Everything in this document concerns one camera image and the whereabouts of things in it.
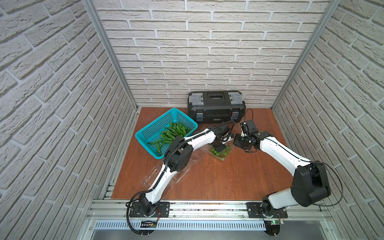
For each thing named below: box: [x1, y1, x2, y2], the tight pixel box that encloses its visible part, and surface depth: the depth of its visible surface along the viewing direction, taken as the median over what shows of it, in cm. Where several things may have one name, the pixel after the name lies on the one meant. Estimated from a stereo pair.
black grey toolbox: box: [187, 90, 246, 124], surface depth 102 cm
